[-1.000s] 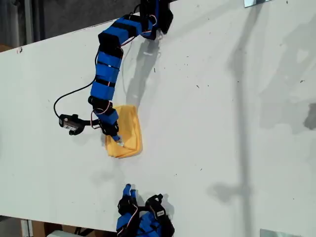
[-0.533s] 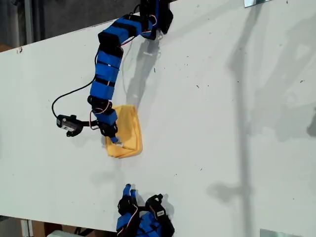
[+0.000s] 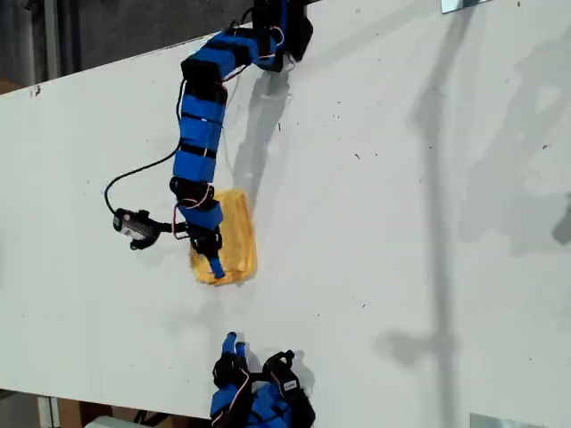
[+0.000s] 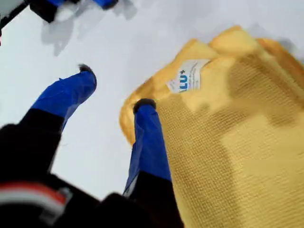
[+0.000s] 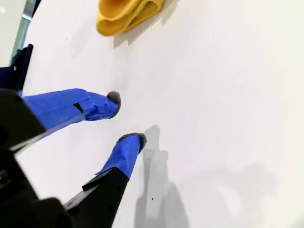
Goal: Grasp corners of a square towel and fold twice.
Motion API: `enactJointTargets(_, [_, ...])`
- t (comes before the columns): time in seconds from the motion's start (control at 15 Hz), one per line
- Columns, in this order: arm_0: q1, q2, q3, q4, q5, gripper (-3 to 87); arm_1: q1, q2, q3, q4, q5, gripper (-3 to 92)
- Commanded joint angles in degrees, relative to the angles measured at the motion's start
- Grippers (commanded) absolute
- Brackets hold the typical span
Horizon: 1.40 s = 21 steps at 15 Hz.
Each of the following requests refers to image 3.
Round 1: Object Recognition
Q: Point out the yellow square towel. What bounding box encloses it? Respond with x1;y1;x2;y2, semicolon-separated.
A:
188;188;259;287

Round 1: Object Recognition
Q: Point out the white box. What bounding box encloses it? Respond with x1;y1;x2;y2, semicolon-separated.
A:
84;415;135;428

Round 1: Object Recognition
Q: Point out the camera black cable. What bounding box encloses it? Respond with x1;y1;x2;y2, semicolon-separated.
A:
103;149;180;213

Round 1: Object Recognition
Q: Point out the grey metal post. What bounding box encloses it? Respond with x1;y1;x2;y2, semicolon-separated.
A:
43;0;62;84

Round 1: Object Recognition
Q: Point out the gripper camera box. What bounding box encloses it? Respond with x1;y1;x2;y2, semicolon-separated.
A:
111;208;162;251
262;350;302;397

